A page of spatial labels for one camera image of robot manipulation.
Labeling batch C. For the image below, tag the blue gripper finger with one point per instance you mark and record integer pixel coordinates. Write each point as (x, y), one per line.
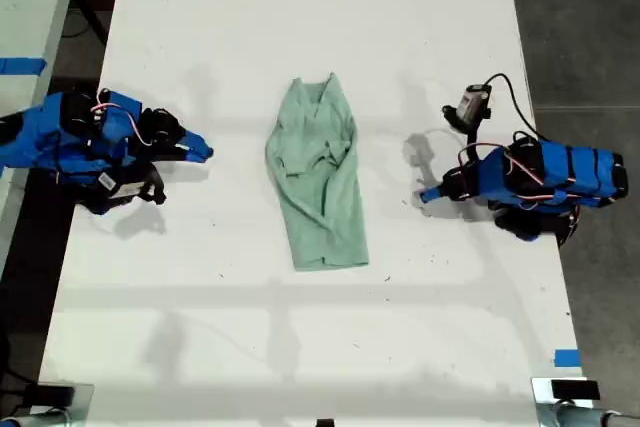
(436, 189)
(432, 198)
(185, 155)
(196, 143)

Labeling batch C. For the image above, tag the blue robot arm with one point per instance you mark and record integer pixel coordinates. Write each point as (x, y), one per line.
(45, 137)
(575, 172)

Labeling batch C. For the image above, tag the pale green t-shirt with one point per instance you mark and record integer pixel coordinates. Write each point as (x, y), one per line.
(320, 187)

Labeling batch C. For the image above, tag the long blue tape strip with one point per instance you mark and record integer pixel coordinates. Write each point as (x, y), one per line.
(22, 65)

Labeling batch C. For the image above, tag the small blue tape square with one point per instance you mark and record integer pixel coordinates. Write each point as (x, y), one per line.
(567, 358)

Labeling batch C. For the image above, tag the metal clamp plate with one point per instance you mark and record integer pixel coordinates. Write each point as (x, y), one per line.
(542, 404)
(82, 404)

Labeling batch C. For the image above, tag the small black box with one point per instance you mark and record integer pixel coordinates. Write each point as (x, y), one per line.
(56, 393)
(575, 389)

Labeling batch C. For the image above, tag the tiny black clip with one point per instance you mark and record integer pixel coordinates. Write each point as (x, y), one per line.
(325, 423)

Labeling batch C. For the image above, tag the short black camera stalk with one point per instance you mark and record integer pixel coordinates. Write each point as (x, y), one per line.
(155, 174)
(472, 134)

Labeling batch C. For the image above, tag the black camera box white label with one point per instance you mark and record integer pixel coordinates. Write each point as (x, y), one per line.
(122, 191)

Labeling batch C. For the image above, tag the black camera box grey face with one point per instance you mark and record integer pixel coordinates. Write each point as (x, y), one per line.
(470, 103)

